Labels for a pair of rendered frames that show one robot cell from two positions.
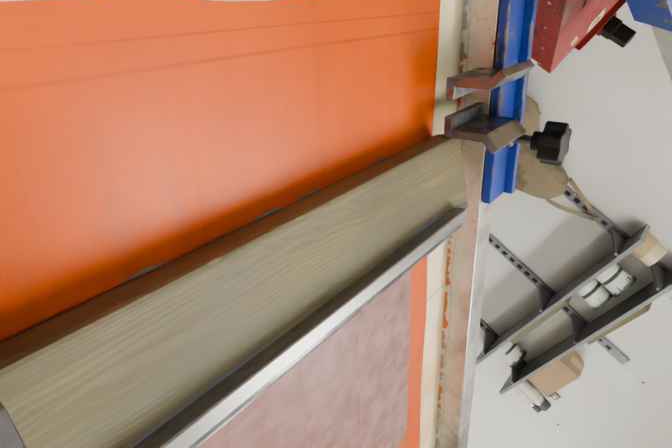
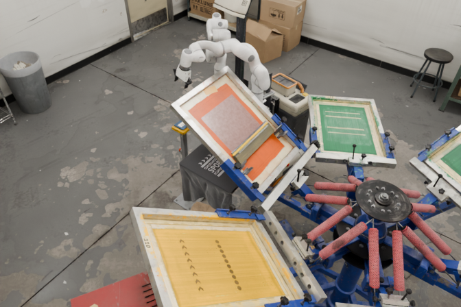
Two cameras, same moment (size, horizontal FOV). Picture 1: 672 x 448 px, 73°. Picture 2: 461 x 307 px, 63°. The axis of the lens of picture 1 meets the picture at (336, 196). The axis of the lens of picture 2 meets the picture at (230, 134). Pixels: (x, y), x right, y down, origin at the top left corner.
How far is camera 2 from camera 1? 251 cm
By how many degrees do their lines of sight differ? 87
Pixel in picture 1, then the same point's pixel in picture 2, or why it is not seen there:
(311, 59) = (263, 161)
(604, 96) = not seen: outside the picture
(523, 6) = (247, 184)
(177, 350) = (265, 133)
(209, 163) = (265, 149)
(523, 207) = not seen: outside the picture
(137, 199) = (268, 144)
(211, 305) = (264, 137)
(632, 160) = not seen: outside the picture
